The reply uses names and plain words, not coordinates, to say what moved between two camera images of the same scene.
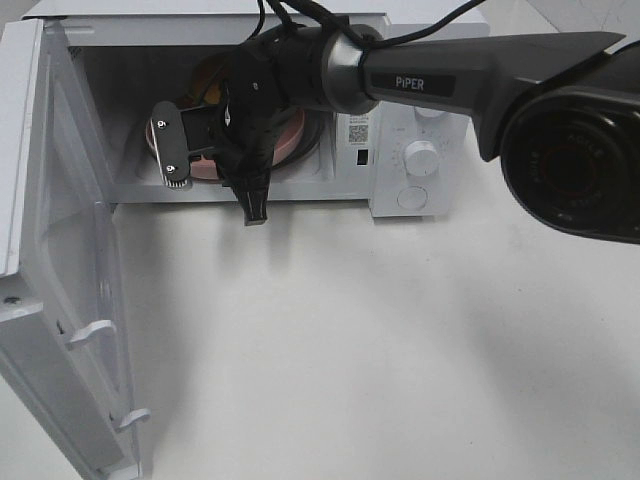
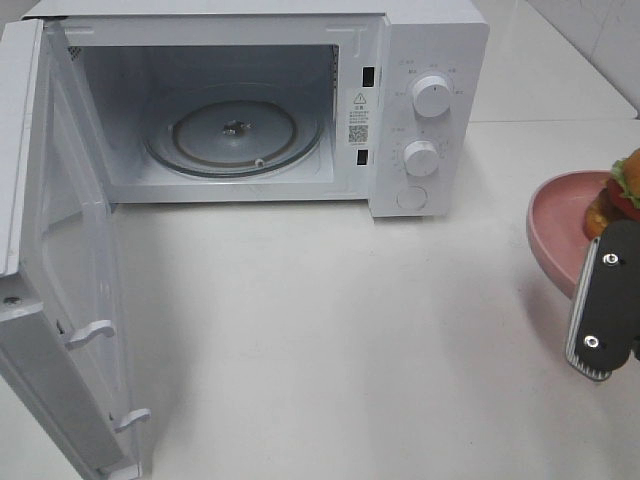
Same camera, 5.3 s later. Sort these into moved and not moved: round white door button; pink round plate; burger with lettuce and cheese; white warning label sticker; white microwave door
Moved: burger with lettuce and cheese; pink round plate
Not moved: white microwave door; white warning label sticker; round white door button
